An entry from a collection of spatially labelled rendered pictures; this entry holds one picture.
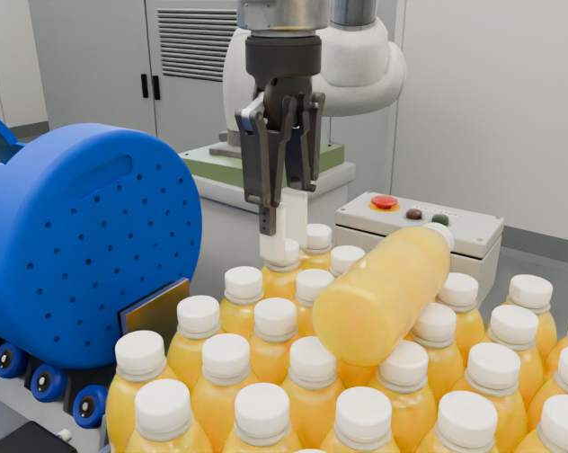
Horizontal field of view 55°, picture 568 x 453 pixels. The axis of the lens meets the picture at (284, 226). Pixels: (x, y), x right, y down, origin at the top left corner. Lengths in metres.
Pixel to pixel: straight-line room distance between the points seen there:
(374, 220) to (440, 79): 2.68
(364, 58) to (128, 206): 0.67
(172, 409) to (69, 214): 0.27
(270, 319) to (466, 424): 0.19
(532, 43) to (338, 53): 2.13
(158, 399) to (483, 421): 0.22
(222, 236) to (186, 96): 1.60
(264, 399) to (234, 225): 0.81
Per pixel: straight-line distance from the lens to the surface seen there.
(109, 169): 0.63
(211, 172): 1.20
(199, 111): 2.71
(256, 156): 0.53
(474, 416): 0.42
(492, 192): 3.38
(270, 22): 0.52
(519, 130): 3.27
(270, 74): 0.53
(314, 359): 0.45
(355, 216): 0.73
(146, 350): 0.47
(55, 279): 0.61
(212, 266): 1.29
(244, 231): 1.18
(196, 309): 0.51
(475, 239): 0.69
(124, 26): 3.06
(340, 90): 1.19
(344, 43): 1.15
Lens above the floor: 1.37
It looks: 23 degrees down
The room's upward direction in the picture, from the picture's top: straight up
